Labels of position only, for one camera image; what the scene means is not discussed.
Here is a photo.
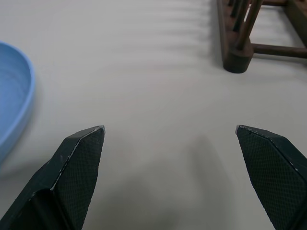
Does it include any blue plate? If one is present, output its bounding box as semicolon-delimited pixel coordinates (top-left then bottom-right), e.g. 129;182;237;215
0;41;36;165

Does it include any dark wooden dish rack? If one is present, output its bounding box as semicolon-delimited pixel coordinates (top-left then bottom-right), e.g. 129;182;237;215
217;0;307;74

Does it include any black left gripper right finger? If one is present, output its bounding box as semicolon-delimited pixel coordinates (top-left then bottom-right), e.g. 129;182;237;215
235;124;307;230

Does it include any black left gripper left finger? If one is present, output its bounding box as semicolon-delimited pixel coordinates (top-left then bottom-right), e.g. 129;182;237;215
0;125;106;230

